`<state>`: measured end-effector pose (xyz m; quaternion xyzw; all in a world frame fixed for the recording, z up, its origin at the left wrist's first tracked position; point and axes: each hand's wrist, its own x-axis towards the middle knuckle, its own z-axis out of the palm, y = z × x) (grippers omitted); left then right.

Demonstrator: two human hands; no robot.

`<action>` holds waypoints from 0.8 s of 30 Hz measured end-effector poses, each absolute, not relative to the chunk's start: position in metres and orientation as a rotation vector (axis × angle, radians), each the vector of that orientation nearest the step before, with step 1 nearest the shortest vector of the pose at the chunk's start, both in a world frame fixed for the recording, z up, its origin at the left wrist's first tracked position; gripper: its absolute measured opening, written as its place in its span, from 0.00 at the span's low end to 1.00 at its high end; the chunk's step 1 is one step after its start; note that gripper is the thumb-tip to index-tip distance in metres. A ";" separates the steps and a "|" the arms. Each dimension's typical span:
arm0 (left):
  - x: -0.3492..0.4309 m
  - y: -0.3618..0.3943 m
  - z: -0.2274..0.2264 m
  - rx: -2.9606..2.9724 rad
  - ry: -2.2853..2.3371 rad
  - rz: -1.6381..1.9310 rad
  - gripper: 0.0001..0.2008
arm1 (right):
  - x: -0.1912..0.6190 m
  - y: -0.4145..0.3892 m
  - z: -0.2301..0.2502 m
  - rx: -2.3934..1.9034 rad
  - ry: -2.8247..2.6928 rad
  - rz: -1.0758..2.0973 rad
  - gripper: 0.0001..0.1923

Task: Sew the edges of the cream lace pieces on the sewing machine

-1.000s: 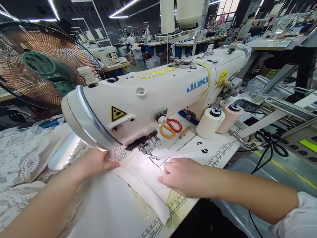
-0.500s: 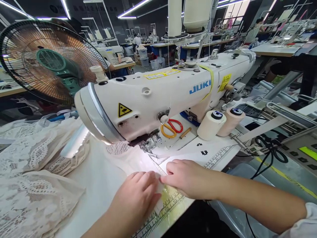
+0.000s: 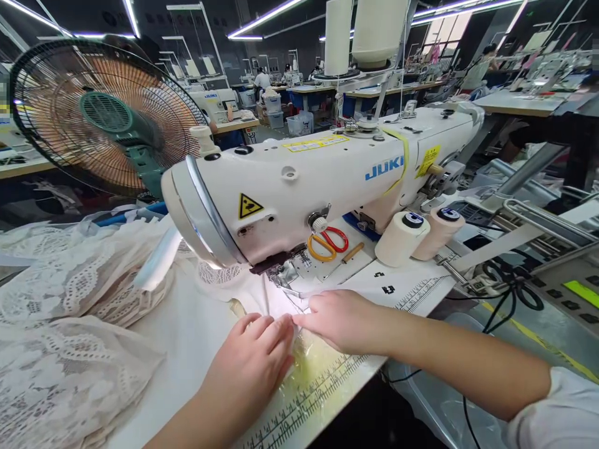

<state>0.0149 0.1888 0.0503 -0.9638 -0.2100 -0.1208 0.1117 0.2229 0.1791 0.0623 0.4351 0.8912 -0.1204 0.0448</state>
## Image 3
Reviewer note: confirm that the red and yellow scissors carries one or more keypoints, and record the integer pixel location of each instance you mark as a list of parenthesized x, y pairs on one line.
[(326, 243)]

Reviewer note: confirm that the white thread spool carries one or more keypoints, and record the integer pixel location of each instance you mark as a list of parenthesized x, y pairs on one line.
[(401, 238)]

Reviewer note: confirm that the white fabric piece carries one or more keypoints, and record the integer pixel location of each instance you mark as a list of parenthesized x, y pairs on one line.
[(220, 322)]

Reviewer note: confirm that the person's left hand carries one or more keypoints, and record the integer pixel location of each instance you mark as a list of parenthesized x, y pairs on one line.
[(250, 348)]

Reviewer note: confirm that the beige thread spool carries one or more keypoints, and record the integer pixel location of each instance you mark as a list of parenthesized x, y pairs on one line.
[(437, 234)]

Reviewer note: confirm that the pile of white lace fabric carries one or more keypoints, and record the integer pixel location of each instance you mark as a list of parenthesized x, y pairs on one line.
[(70, 318)]

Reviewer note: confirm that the person's right hand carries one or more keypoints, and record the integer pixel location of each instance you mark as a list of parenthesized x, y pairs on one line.
[(344, 322)]

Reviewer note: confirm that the metal thread stand rack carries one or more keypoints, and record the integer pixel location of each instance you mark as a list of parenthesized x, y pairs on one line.
[(529, 220)]

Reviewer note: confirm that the person's right fingers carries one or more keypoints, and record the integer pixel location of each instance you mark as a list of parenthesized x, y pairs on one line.
[(313, 311)]

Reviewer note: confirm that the wooden work table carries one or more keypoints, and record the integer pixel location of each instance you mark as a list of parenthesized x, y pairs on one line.
[(529, 100)]

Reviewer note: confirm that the green standing fan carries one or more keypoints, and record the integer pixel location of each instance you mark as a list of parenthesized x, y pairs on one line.
[(100, 117)]

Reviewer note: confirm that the tall white thread cone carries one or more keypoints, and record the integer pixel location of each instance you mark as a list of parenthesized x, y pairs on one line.
[(338, 37)]

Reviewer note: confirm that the person's left fingers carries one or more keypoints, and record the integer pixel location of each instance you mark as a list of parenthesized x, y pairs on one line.
[(273, 327)]

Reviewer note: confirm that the white industrial sewing machine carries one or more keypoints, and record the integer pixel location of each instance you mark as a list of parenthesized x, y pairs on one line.
[(323, 182)]

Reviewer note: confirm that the grey control panel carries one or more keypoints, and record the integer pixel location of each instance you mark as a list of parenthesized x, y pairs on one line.
[(568, 285)]

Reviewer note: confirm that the large white thread cone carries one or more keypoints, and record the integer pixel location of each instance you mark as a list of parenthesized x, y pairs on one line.
[(376, 32)]

